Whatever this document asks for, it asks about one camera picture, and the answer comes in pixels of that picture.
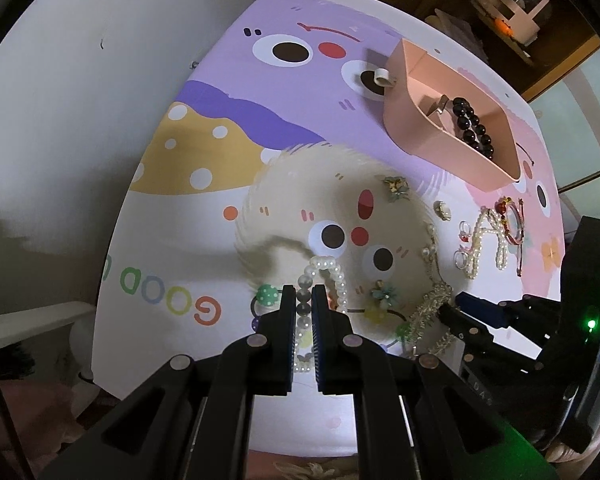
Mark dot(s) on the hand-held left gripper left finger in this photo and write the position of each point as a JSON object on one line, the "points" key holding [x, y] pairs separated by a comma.
{"points": [[289, 340]]}

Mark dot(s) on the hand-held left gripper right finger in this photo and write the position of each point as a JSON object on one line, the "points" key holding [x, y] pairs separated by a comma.
{"points": [[320, 340]]}

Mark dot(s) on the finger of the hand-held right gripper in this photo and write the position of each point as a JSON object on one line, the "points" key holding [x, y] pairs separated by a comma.
{"points": [[480, 309], [457, 326]]}

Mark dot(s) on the small flower brooch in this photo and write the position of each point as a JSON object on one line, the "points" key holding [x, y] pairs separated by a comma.
{"points": [[395, 187], [383, 295]]}

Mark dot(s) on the round pearl brooch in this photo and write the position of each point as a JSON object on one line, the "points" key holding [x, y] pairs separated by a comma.
{"points": [[442, 210]]}

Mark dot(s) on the pink plastic box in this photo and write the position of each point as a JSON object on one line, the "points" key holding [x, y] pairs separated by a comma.
{"points": [[415, 125]]}

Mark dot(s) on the small silver clip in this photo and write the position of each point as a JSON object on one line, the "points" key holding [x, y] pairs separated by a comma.
{"points": [[437, 107]]}

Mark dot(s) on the frosted sliding door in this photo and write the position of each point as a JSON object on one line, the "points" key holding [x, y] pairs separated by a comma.
{"points": [[580, 110]]}

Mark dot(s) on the cartoon printed table mat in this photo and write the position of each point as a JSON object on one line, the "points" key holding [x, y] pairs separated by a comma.
{"points": [[220, 110]]}

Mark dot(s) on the wooden cabinet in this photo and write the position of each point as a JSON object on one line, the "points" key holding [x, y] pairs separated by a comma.
{"points": [[555, 60]]}

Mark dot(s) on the white ledge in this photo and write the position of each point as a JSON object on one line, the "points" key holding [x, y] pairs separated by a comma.
{"points": [[25, 327]]}

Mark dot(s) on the small orange toy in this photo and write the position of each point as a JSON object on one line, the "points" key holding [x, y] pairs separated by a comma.
{"points": [[502, 25]]}

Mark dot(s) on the folded pinkish cloth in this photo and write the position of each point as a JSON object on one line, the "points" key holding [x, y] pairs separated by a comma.
{"points": [[452, 25]]}

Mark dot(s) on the pink and white organizer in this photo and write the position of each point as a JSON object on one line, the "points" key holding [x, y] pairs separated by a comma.
{"points": [[517, 7]]}

